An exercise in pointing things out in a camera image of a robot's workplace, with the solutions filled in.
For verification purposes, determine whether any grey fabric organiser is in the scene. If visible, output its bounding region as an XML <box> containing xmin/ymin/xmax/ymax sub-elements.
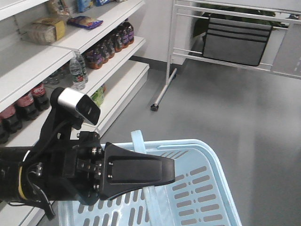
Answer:
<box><xmin>202</xmin><ymin>18</ymin><xmax>273</xmax><ymax>66</ymax></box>

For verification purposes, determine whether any white metal rack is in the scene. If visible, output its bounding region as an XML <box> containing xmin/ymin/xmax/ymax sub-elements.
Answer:
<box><xmin>150</xmin><ymin>0</ymin><xmax>301</xmax><ymax>111</ymax></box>

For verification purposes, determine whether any light blue plastic basket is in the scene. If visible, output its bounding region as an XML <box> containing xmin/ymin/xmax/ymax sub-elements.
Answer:
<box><xmin>58</xmin><ymin>132</ymin><xmax>241</xmax><ymax>226</ymax></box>

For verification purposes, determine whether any clear water bottle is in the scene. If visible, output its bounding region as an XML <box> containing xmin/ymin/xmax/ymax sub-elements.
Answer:
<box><xmin>69</xmin><ymin>57</ymin><xmax>85</xmax><ymax>90</ymax></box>

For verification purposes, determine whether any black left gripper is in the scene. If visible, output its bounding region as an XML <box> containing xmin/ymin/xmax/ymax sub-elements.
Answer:
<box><xmin>25</xmin><ymin>131</ymin><xmax>175</xmax><ymax>205</ymax></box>

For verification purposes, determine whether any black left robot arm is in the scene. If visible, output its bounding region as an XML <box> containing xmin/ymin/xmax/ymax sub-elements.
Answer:
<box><xmin>0</xmin><ymin>131</ymin><xmax>175</xmax><ymax>205</ymax></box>

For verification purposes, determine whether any cola bottle red label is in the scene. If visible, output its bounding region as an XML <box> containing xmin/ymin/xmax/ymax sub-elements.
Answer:
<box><xmin>31</xmin><ymin>82</ymin><xmax>50</xmax><ymax>111</ymax></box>
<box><xmin>15</xmin><ymin>91</ymin><xmax>39</xmax><ymax>121</ymax></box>

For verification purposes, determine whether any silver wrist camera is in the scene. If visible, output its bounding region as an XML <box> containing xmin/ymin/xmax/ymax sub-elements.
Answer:
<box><xmin>50</xmin><ymin>87</ymin><xmax>101</xmax><ymax>125</ymax></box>

